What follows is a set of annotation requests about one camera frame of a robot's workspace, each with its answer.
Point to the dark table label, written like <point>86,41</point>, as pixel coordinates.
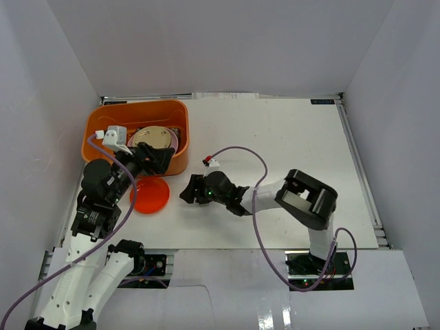
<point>322,101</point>

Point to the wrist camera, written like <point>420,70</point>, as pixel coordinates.
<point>211,164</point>
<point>114,138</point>

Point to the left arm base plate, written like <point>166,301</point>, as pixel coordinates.
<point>149,265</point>

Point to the white paper sheets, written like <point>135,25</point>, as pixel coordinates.
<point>224,95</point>

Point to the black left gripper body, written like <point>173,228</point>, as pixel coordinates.
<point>143,157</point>

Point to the pink round plate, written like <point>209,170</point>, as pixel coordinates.
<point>173,144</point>

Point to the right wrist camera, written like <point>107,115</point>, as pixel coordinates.
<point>211,164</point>

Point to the black floral square plate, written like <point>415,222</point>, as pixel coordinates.
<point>173,130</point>

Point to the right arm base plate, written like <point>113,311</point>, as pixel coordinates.
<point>303,271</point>

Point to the orange translucent plate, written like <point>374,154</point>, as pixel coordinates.
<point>153,194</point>

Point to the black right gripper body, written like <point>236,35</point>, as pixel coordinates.
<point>205,195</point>

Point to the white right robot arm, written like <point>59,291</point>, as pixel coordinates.
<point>305,198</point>

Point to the small beige floral plate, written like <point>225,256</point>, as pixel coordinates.
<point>158,137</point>

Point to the orange plastic bin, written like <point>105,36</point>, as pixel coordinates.
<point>136,115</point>

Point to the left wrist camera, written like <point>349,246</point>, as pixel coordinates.
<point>114,138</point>

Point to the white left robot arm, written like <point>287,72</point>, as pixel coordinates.
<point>92,272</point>

